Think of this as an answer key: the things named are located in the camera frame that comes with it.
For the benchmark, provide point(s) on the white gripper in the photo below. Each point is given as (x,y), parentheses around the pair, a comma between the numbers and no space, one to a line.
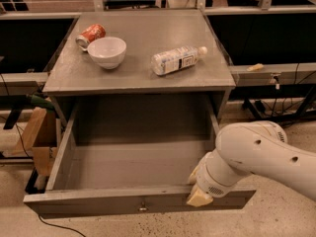
(207,184)

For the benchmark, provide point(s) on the grey top drawer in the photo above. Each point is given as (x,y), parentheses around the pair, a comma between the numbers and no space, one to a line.
(127,155)

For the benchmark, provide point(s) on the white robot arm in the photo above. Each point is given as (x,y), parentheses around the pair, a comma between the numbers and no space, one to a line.
(251,148)

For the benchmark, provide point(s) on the grey drawer cabinet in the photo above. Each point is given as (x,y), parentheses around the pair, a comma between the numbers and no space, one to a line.
(138,73)

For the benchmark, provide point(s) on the clear plastic water bottle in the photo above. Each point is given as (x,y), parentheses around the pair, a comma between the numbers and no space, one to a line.
(176,59)

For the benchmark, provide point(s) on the small yellow foam piece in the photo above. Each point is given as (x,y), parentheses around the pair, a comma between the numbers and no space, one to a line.
(256,67)

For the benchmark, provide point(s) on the brown cardboard box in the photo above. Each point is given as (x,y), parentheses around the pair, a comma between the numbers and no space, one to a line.
(39,140)

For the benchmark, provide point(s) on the white ceramic bowl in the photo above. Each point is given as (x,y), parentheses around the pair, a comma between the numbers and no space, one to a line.
(108,52)

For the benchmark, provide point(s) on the red soda can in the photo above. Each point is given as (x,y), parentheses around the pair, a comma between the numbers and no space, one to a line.
(90,34)

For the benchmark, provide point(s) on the green handled tool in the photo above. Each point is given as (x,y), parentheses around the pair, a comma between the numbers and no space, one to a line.
(16,104)

